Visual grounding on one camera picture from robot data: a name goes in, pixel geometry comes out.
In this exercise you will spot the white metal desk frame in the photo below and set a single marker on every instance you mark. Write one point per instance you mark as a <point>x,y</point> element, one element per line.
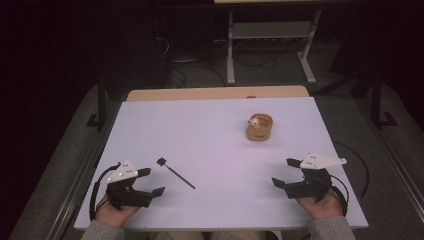
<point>271,30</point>

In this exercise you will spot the brown pen holder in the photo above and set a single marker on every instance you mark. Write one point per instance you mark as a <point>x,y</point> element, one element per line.
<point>259,131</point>

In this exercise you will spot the metal floor rail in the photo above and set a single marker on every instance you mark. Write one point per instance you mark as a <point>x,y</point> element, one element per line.
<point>80,180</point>
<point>400,166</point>

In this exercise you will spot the black floor stand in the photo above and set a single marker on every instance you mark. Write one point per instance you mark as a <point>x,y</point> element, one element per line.
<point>377,100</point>
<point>101,103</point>

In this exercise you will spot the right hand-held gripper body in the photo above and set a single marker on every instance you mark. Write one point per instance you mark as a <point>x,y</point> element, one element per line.
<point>315,181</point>

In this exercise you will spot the person's left hand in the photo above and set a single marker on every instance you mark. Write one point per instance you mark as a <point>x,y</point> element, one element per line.
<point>115,215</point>

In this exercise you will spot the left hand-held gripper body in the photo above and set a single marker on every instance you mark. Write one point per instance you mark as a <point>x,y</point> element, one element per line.
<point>121,191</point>

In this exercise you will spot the black pen with square end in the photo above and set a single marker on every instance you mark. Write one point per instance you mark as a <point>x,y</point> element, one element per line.
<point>176,175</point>

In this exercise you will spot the person's right hand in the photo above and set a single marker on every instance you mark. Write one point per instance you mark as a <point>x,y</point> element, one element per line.
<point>321,208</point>

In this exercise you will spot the wooden table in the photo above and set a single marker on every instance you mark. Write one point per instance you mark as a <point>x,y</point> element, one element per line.
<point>216,93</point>

